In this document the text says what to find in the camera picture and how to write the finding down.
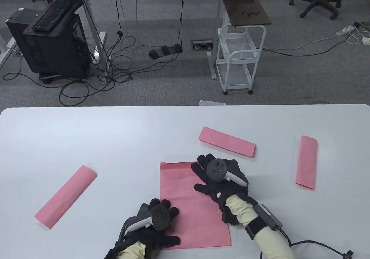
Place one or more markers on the white power adapter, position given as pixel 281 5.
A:
pixel 366 40

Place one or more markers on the black white hand controller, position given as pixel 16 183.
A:
pixel 160 218
pixel 216 170

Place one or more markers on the white power strip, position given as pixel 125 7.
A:
pixel 345 30

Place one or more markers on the black foot pedal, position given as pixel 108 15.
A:
pixel 164 51

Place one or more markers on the black keyboard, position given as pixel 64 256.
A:
pixel 52 16

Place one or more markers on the black computer tower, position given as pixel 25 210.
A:
pixel 55 53

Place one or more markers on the person's left forearm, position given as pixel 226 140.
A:
pixel 133 250

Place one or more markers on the person's right forearm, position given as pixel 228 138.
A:
pixel 240 210

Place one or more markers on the dark brown board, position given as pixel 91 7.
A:
pixel 245 10

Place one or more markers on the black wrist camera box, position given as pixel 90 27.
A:
pixel 267 215

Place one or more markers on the metal desk leg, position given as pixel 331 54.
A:
pixel 89 19

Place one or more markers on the clear plastic bag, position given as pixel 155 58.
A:
pixel 212 102

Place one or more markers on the metal floor socket box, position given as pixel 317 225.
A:
pixel 202 45

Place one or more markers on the person's left hand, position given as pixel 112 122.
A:
pixel 156 238

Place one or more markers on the person's right hand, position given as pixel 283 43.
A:
pixel 219 191

